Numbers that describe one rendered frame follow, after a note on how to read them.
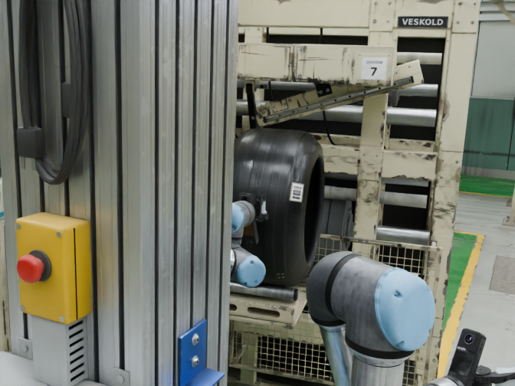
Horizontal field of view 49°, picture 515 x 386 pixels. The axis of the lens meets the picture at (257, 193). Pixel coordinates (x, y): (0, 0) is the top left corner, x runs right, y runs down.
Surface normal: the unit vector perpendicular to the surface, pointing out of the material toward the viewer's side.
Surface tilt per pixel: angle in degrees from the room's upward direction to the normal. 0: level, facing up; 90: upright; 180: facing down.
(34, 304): 90
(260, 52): 90
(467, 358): 61
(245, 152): 40
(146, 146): 90
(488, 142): 90
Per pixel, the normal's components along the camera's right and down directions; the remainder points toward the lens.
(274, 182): -0.22, -0.32
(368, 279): -0.52, -0.62
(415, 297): 0.62, 0.06
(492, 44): -0.44, 0.17
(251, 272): 0.44, 0.21
